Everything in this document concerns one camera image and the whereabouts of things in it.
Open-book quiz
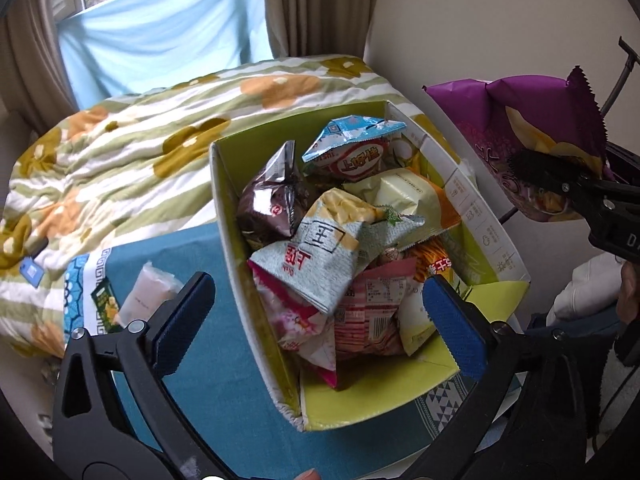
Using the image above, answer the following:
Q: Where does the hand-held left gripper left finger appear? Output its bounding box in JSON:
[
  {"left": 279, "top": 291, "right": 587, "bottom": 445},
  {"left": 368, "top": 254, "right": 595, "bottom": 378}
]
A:
[{"left": 51, "top": 271, "right": 236, "bottom": 480}]

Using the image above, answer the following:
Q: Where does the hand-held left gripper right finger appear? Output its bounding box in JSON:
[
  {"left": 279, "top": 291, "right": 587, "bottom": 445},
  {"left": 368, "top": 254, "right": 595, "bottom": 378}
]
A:
[{"left": 422, "top": 274, "right": 586, "bottom": 480}]

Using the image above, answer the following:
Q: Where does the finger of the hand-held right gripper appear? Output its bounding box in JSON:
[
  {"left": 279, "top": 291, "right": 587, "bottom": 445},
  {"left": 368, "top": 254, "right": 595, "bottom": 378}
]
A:
[{"left": 507, "top": 149, "right": 621, "bottom": 231}]

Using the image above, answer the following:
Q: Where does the pale yellow snack packet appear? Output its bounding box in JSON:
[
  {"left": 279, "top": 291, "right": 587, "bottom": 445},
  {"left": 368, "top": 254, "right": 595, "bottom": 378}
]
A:
[{"left": 396, "top": 280, "right": 443, "bottom": 357}]

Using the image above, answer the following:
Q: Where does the purple chip packet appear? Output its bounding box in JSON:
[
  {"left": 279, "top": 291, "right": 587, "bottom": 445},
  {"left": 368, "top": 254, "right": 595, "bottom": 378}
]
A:
[{"left": 424, "top": 66, "right": 608, "bottom": 223}]

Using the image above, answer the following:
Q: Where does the pink floral snack packet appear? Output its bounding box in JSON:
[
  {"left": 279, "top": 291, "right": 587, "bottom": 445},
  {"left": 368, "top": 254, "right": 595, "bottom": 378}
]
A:
[{"left": 248, "top": 260, "right": 338, "bottom": 388}]

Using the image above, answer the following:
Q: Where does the green lined cardboard box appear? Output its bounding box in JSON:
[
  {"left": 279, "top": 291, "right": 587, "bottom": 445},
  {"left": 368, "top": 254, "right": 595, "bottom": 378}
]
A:
[{"left": 209, "top": 100, "right": 531, "bottom": 433}]

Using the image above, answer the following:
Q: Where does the grey green snack packet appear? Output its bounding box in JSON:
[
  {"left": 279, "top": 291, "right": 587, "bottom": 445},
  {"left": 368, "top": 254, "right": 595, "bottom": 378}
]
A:
[{"left": 248, "top": 187, "right": 426, "bottom": 313}]

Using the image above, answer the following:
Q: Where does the pale yellow orange packet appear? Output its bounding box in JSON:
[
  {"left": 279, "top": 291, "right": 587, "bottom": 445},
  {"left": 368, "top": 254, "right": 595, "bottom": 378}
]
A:
[{"left": 342, "top": 167, "right": 462, "bottom": 246}]

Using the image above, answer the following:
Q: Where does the dark brown silver packet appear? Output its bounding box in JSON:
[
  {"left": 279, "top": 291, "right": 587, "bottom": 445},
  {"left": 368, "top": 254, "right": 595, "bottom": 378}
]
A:
[{"left": 236, "top": 141, "right": 321, "bottom": 251}]

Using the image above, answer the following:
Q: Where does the blue white snack packet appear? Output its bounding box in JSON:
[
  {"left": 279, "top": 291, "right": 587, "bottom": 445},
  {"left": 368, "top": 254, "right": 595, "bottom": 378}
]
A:
[{"left": 301, "top": 115, "right": 407, "bottom": 182}]

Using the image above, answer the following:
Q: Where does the person's right hand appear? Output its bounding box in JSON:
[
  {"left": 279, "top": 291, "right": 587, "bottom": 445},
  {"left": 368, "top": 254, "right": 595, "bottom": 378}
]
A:
[{"left": 616, "top": 260, "right": 640, "bottom": 323}]

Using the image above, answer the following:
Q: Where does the white soft pack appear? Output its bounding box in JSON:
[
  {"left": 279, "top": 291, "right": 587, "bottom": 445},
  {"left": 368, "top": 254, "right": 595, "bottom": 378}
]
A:
[{"left": 119, "top": 261, "right": 183, "bottom": 328}]

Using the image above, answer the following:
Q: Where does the teal patterned mat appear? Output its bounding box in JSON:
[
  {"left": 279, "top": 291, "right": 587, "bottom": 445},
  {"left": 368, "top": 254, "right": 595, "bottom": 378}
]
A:
[{"left": 62, "top": 220, "right": 521, "bottom": 461}]

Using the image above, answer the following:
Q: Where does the small green snack packet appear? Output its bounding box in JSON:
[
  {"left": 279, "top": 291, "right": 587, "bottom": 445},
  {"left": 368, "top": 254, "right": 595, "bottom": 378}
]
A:
[{"left": 90, "top": 279, "right": 124, "bottom": 333}]

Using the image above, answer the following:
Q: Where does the small blue tag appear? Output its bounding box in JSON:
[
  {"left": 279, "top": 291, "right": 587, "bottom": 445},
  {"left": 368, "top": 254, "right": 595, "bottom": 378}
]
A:
[{"left": 20, "top": 259, "right": 44, "bottom": 288}]

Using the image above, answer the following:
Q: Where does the floral green orange blanket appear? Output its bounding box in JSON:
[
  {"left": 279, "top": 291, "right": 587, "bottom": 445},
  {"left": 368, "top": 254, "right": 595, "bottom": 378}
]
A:
[{"left": 0, "top": 55, "right": 401, "bottom": 356}]

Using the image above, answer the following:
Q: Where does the beige curtain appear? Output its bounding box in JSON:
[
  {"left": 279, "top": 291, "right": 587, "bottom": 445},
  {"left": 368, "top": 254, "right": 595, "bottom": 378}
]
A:
[
  {"left": 0, "top": 0, "right": 81, "bottom": 136},
  {"left": 262, "top": 0, "right": 373, "bottom": 68}
]

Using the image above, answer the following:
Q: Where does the light blue window cloth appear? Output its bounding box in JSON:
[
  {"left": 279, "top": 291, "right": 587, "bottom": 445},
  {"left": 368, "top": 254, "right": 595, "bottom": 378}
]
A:
[{"left": 57, "top": 0, "right": 276, "bottom": 111}]

